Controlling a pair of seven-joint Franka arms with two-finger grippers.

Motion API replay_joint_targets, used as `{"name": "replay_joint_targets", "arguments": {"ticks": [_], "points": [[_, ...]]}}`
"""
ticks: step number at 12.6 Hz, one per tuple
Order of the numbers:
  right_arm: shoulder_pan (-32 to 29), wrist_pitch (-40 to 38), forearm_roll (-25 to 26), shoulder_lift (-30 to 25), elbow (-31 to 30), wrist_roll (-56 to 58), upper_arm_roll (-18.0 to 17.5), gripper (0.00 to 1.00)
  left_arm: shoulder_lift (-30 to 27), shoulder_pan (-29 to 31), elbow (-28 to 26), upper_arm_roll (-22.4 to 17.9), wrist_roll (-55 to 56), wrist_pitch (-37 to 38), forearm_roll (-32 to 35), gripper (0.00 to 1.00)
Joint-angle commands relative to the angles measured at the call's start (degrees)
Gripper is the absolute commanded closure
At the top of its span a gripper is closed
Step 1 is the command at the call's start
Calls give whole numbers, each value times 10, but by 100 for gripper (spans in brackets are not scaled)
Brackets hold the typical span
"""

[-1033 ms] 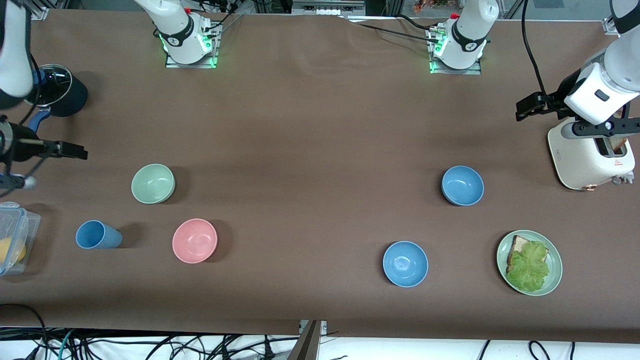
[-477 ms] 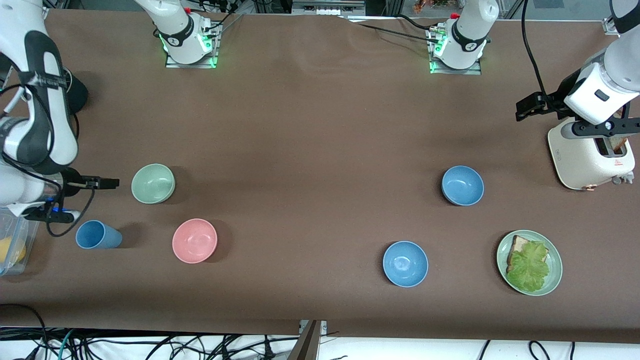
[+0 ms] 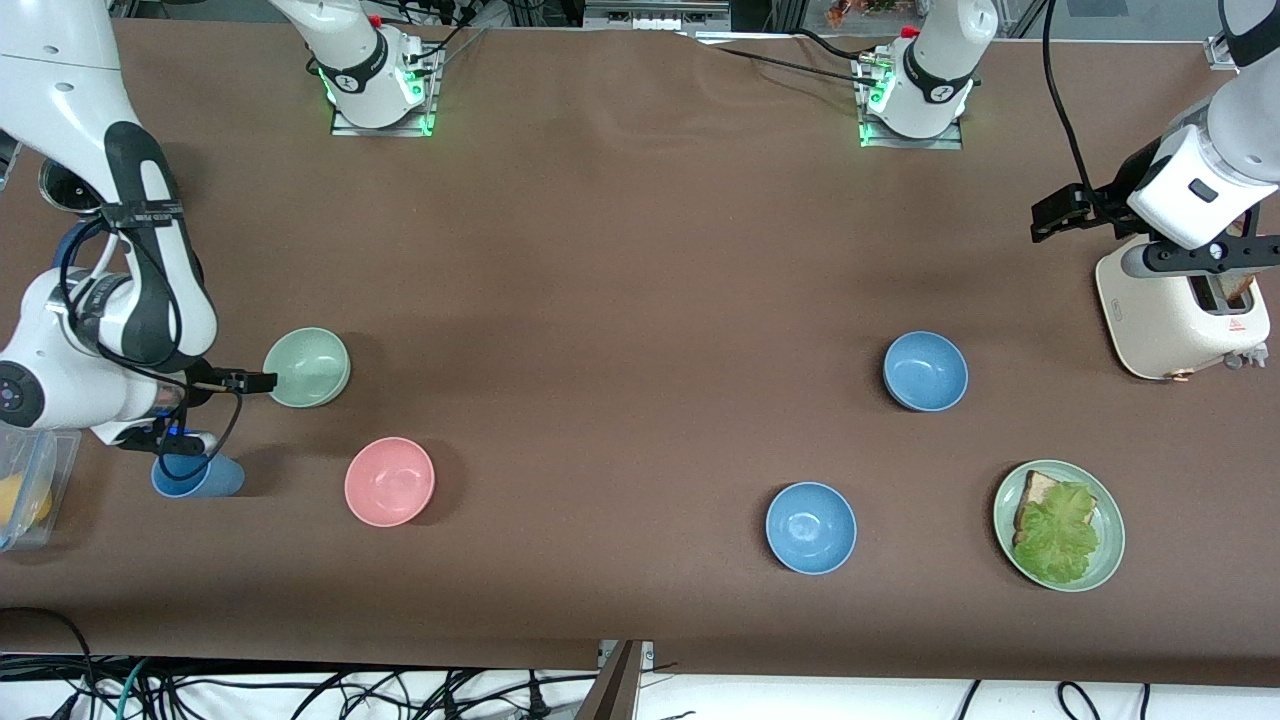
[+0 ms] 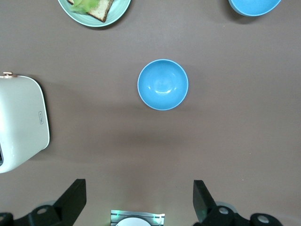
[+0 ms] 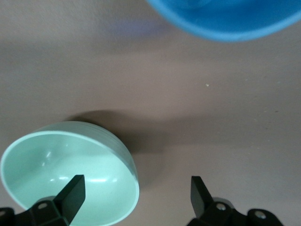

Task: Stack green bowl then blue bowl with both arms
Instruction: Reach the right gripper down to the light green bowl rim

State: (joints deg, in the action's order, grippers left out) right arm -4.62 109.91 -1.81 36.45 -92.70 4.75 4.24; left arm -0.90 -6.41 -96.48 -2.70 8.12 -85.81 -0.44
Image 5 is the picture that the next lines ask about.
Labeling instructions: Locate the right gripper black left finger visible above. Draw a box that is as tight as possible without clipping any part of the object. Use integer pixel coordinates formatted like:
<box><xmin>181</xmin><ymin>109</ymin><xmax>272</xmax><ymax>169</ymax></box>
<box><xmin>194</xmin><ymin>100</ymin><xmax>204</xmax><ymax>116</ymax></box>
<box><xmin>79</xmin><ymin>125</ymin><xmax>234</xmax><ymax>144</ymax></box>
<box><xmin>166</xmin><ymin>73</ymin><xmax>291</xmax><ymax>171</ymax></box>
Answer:
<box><xmin>0</xmin><ymin>174</ymin><xmax>86</xmax><ymax>226</ymax></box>

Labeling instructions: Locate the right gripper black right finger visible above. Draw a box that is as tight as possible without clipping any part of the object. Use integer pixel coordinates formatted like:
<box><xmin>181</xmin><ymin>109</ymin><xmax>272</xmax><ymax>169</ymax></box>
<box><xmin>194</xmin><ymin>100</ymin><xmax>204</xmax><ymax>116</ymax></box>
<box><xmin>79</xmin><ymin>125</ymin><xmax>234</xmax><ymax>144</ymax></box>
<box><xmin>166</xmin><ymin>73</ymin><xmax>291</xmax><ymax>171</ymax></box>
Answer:
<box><xmin>188</xmin><ymin>175</ymin><xmax>283</xmax><ymax>226</ymax></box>

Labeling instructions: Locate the green bowl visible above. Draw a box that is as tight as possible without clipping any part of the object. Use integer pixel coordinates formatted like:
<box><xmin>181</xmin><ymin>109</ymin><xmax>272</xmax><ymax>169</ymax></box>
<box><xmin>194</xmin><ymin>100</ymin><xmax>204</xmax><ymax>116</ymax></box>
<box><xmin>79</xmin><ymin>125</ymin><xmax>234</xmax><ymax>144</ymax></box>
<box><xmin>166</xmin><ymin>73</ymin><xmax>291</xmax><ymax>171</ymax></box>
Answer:
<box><xmin>0</xmin><ymin>121</ymin><xmax>140</xmax><ymax>226</ymax></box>

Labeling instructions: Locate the blue bowl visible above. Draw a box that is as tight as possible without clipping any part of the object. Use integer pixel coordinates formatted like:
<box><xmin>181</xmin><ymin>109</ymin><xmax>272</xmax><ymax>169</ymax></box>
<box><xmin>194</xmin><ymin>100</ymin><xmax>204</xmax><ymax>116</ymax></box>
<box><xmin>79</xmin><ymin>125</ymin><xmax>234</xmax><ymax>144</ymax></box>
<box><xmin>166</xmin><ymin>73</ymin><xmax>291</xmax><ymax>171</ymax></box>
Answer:
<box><xmin>145</xmin><ymin>0</ymin><xmax>301</xmax><ymax>43</ymax></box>

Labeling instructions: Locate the brown table mat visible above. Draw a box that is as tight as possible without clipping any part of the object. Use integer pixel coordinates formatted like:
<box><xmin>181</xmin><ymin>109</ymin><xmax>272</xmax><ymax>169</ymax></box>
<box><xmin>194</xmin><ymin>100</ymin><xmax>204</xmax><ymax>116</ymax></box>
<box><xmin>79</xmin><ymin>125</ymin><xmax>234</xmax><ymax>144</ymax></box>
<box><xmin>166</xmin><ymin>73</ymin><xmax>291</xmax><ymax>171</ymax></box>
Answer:
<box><xmin>0</xmin><ymin>0</ymin><xmax>301</xmax><ymax>226</ymax></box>

